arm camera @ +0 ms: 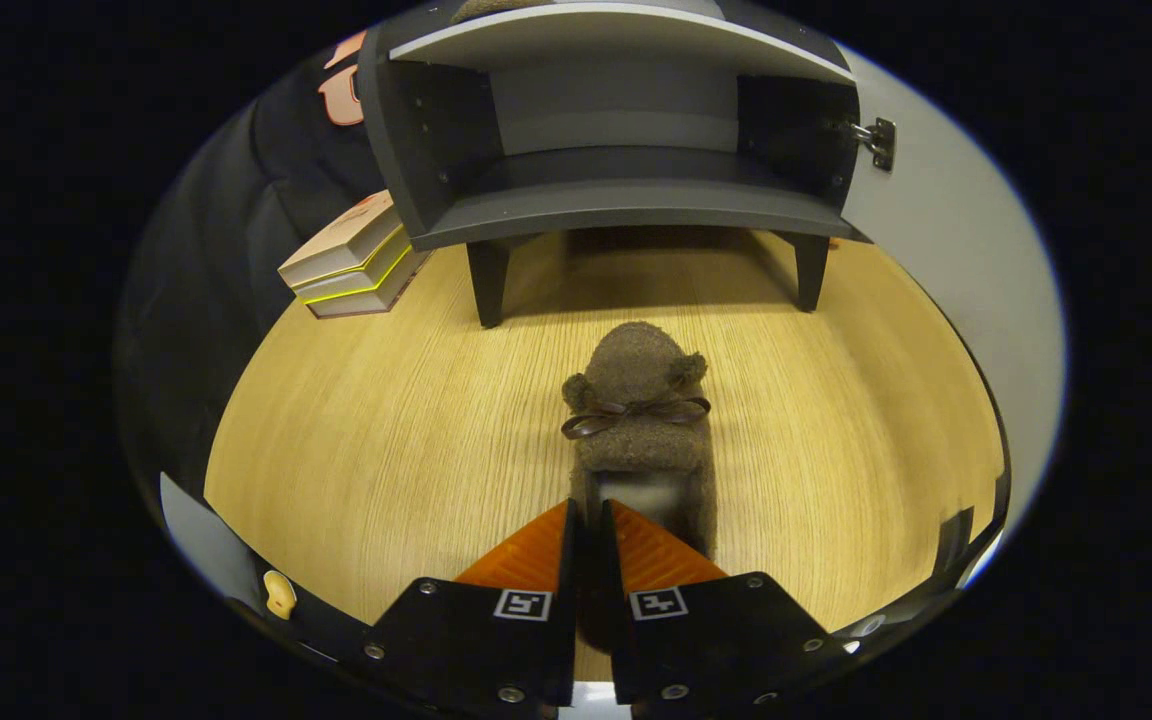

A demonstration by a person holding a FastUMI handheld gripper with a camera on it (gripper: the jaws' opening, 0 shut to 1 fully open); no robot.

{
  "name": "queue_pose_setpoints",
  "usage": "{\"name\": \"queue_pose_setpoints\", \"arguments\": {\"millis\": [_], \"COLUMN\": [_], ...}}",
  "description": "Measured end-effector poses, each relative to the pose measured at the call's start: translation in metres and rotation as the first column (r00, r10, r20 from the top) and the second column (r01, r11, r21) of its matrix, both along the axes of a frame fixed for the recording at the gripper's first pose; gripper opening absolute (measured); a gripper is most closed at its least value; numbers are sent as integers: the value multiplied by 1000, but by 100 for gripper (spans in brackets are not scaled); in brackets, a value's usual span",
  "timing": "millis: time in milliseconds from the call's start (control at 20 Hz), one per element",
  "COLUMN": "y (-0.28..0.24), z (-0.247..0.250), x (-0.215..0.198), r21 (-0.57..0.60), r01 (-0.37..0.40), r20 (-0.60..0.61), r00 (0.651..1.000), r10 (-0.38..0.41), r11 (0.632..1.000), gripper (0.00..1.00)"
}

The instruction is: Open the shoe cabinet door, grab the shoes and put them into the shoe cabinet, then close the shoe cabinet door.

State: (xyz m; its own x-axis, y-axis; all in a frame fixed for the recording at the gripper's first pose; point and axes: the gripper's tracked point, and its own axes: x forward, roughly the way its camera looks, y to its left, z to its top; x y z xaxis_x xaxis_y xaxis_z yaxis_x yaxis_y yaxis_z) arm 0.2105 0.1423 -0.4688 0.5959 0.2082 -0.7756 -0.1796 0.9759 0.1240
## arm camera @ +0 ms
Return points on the grey shoe cabinet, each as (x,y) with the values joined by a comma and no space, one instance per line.
(626,205)

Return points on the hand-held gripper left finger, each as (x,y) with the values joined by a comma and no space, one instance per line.
(566,640)

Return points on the yellow-edged book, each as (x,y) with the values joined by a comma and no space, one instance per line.
(361,282)

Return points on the black backdrop cloth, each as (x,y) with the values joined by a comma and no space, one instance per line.
(196,300)

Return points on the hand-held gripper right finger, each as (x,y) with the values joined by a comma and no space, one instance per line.
(616,650)

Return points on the metal door hinge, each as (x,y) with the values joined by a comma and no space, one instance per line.
(881,143)

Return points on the small cream object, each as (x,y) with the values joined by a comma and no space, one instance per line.
(279,595)

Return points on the brown fuzzy shoe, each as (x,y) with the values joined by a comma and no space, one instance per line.
(641,370)

